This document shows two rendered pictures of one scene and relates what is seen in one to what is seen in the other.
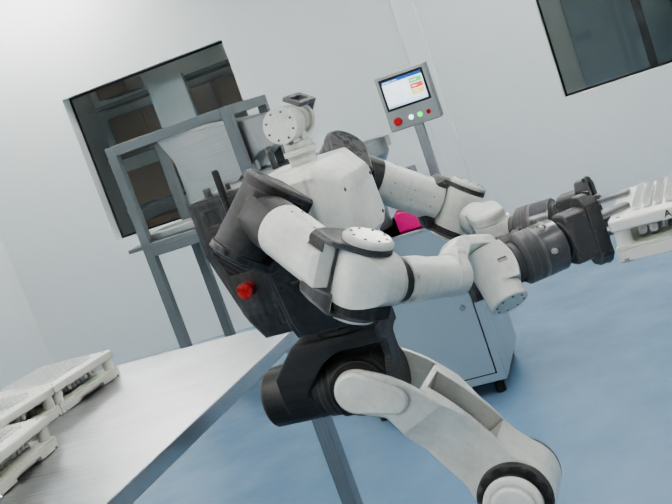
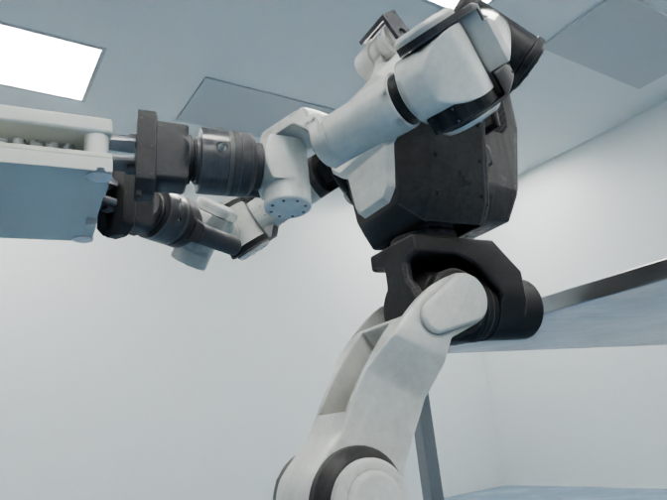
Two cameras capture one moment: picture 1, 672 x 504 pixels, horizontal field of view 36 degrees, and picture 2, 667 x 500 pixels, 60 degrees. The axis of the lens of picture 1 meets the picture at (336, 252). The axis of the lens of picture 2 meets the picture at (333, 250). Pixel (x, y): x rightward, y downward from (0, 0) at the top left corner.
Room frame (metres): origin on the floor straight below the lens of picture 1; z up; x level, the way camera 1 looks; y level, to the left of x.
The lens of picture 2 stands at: (2.40, -0.85, 0.68)
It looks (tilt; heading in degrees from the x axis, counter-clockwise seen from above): 17 degrees up; 128
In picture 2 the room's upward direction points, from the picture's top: 6 degrees counter-clockwise
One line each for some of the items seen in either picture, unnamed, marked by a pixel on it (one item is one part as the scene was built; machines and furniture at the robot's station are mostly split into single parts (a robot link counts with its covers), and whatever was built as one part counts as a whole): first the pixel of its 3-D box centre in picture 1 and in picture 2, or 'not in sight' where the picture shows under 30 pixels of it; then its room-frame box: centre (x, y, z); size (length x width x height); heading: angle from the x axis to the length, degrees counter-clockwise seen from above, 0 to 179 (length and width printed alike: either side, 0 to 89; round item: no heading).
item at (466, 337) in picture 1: (422, 307); not in sight; (4.42, -0.28, 0.38); 0.63 x 0.57 x 0.76; 73
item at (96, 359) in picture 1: (46, 379); not in sight; (2.53, 0.79, 0.96); 0.25 x 0.24 x 0.02; 155
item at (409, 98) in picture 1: (422, 138); not in sight; (4.49, -0.52, 1.07); 0.23 x 0.10 x 0.62; 73
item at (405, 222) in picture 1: (416, 216); not in sight; (4.18, -0.36, 0.80); 0.16 x 0.12 x 0.09; 73
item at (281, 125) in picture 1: (291, 128); (382, 59); (1.91, 0.00, 1.36); 0.10 x 0.07 x 0.09; 159
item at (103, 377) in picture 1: (54, 397); not in sight; (2.53, 0.79, 0.91); 0.24 x 0.24 x 0.02; 65
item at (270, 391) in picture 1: (331, 370); (462, 293); (1.95, 0.09, 0.89); 0.28 x 0.13 x 0.18; 69
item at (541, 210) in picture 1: (567, 217); (184, 158); (1.83, -0.42, 1.04); 0.12 x 0.10 x 0.13; 60
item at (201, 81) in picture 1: (172, 142); not in sight; (7.44, 0.84, 1.43); 1.32 x 0.01 x 1.11; 73
